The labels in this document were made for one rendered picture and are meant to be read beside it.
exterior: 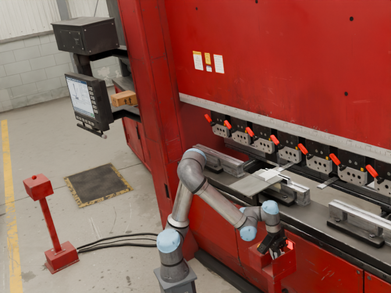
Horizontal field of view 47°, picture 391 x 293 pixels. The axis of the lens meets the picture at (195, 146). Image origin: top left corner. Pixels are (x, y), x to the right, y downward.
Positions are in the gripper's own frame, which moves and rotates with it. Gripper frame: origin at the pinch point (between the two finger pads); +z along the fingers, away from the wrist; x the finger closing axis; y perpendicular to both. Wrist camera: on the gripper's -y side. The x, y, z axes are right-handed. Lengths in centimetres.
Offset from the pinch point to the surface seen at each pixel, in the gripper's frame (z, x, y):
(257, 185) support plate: -24.0, 33.1, 19.2
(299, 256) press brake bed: 12.4, 5.7, 20.4
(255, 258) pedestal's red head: -0.2, 8.8, -6.1
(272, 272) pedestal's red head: 3.7, -1.7, -4.5
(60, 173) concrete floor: 74, 377, -32
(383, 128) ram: -70, -35, 41
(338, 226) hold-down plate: -13.4, -15.4, 30.6
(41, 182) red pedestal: -10, 187, -74
